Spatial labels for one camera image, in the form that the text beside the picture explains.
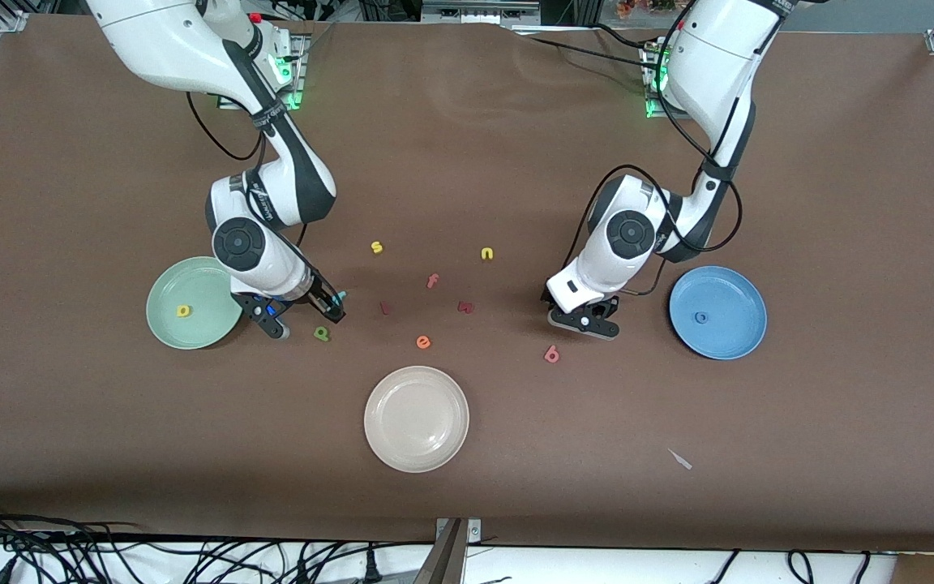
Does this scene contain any green plate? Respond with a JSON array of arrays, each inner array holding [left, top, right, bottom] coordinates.
[[146, 256, 246, 350]]

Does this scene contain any beige plate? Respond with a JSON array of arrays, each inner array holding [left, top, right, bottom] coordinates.
[[363, 366, 470, 474]]

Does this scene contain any brown table cover mat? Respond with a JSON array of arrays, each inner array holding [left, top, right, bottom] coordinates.
[[0, 15, 934, 552]]

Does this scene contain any blue plate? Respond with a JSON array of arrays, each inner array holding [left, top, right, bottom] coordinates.
[[669, 265, 768, 360]]

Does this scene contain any grey power strip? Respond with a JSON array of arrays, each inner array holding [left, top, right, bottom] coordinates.
[[421, 0, 541, 25]]

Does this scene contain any orange flower decoration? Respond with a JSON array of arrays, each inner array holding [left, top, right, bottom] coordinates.
[[615, 0, 679, 19]]

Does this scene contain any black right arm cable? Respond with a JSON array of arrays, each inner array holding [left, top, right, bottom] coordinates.
[[187, 89, 311, 248]]

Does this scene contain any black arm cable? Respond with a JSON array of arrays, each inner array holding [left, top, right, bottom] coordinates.
[[568, 0, 743, 297], [187, 89, 311, 248]]

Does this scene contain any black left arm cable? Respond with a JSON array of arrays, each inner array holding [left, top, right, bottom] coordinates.
[[568, 0, 743, 297]]

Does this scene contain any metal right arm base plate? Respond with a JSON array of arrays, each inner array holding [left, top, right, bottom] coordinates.
[[218, 32, 307, 111]]

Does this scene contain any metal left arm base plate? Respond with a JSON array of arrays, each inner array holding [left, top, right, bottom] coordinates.
[[641, 41, 695, 121]]

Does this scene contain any thin black base cable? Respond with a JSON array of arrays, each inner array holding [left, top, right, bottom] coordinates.
[[528, 24, 662, 70]]

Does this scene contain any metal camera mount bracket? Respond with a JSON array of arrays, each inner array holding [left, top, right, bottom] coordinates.
[[412, 517, 484, 584]]

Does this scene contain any tangled black cable bundle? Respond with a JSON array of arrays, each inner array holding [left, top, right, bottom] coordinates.
[[0, 499, 435, 584]]

